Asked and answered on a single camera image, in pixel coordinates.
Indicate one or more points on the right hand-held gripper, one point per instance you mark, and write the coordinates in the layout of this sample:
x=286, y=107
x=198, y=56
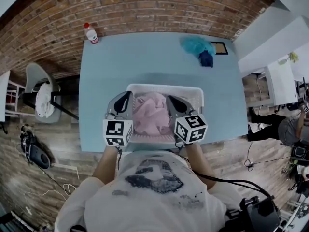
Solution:
x=190, y=129

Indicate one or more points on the person's white printed t-shirt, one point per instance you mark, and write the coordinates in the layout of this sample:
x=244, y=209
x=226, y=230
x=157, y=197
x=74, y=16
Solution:
x=144, y=207

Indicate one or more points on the pink garment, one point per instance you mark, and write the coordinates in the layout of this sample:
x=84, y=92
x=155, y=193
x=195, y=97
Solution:
x=149, y=115

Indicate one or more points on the white desk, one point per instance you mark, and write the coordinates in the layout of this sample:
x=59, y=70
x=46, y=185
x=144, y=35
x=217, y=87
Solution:
x=281, y=83

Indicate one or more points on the person's left forearm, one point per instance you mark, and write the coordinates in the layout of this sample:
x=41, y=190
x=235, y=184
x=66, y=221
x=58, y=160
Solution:
x=106, y=163

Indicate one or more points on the small black picture frame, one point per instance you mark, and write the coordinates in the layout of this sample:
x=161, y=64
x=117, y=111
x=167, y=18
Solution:
x=220, y=47

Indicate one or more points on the dark blue cloth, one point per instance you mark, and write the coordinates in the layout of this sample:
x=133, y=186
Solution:
x=205, y=59

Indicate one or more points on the white plastic laundry basket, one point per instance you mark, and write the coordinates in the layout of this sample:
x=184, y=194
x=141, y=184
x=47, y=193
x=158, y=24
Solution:
x=190, y=93

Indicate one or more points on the teal fluffy cloth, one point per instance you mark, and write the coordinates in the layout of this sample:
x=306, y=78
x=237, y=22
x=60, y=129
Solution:
x=195, y=45

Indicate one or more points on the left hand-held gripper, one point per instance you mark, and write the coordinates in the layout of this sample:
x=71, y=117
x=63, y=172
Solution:
x=117, y=132

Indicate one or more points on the person's right forearm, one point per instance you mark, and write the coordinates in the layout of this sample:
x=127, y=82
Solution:
x=198, y=163

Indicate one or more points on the black waist-mounted equipment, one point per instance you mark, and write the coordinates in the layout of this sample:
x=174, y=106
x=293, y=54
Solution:
x=263, y=214

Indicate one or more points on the small vase with green plant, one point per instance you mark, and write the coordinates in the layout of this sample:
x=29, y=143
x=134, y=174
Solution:
x=288, y=58

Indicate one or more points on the light blue table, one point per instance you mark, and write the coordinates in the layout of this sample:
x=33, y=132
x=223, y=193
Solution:
x=149, y=62

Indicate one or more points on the white crumpled cloth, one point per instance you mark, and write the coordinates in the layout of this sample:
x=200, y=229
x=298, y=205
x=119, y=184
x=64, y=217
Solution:
x=44, y=100

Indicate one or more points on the small white folding table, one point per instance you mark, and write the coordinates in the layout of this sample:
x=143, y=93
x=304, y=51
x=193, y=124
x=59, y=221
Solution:
x=4, y=95

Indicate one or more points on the grey shell chair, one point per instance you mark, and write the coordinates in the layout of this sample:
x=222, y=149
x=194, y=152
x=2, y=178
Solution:
x=33, y=74

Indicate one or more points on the plastic bottle with red label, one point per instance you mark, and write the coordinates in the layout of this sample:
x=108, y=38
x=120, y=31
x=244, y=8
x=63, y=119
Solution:
x=91, y=35

